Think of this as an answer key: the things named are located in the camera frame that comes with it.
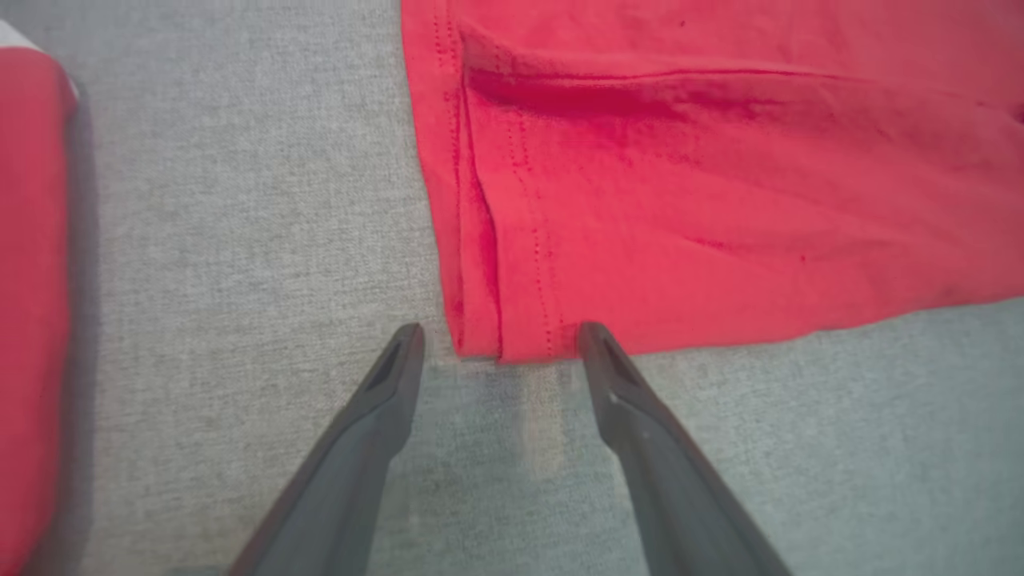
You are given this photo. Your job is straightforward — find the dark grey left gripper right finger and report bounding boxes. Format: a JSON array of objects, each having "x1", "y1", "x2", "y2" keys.
[{"x1": 578, "y1": 322, "x2": 793, "y2": 576}]

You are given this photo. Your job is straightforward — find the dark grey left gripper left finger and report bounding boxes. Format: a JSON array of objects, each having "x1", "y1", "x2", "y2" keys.
[{"x1": 230, "y1": 322, "x2": 426, "y2": 576}]

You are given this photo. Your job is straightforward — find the red basketball jersey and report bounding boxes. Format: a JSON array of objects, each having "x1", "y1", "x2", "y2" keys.
[{"x1": 400, "y1": 0, "x2": 1024, "y2": 363}]

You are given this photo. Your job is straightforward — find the red shorts with white stripe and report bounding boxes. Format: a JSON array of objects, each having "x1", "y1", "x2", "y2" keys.
[{"x1": 0, "y1": 20, "x2": 81, "y2": 576}]

